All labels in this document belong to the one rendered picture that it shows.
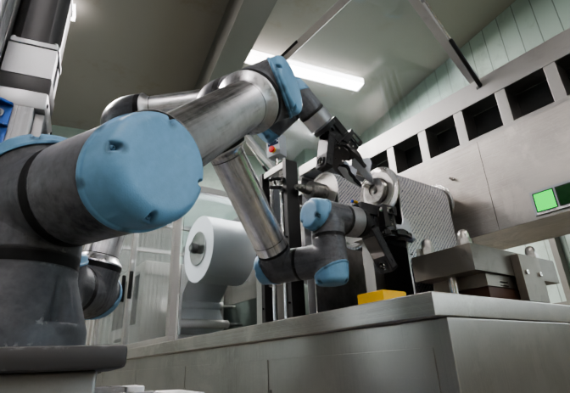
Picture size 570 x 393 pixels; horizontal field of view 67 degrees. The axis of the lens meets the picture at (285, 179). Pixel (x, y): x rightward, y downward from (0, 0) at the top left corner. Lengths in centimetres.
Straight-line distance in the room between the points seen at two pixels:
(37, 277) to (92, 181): 13
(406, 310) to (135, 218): 52
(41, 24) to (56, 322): 65
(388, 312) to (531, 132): 81
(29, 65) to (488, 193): 124
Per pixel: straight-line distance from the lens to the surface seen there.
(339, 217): 97
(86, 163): 43
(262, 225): 93
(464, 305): 84
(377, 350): 88
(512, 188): 143
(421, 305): 78
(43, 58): 95
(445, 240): 134
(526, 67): 154
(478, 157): 150
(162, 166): 44
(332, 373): 97
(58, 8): 103
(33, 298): 50
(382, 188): 123
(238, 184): 90
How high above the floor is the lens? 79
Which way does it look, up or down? 24 degrees up
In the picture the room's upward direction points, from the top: 3 degrees counter-clockwise
